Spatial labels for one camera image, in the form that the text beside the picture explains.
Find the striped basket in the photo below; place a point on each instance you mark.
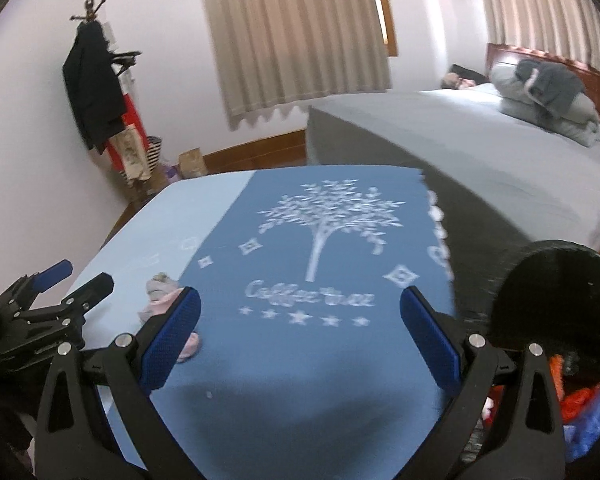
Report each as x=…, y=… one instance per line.
x=155, y=152

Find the wooden window frame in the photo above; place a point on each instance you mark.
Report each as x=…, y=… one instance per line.
x=382, y=5

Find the small grey bundle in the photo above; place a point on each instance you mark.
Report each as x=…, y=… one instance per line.
x=456, y=81

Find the wooden coat rack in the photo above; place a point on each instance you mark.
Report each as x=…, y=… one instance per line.
x=91, y=5

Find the dark grey garment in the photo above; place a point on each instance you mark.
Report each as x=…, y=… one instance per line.
x=555, y=85

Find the red shopping bag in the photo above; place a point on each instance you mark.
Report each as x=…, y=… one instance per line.
x=130, y=115

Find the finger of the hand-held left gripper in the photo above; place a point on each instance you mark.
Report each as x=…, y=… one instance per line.
x=55, y=272
x=92, y=290

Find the blue tree print tablecloth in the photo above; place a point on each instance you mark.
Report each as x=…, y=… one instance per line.
x=290, y=385

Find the cardboard box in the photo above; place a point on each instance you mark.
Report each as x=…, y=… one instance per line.
x=191, y=162

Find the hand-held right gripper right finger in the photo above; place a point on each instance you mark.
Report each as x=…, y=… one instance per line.
x=430, y=345

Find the trash bin with black liner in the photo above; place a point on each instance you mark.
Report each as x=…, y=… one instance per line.
x=555, y=300

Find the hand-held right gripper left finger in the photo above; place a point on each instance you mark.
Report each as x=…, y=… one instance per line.
x=172, y=340

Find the black pillow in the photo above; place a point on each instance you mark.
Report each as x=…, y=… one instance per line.
x=470, y=72

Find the wide beige curtain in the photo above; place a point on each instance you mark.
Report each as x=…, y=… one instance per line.
x=295, y=35

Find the blue plastic bag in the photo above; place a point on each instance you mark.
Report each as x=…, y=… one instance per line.
x=587, y=435

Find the bed with grey sheet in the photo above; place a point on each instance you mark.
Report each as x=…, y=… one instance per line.
x=480, y=160

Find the black clothes hanger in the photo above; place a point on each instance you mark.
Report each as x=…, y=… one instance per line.
x=125, y=58

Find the beige printed tote bag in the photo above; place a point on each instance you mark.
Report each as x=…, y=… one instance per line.
x=132, y=155

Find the black coat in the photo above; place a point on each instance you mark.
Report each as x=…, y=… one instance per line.
x=92, y=90

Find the pink tissue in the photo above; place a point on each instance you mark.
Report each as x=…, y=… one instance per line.
x=160, y=292

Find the large orange foam net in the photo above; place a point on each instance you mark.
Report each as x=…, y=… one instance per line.
x=585, y=400

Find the folded light grey duvet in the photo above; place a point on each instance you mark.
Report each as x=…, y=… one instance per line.
x=585, y=120

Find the small orange foam net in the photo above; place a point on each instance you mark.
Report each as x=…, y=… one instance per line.
x=557, y=370

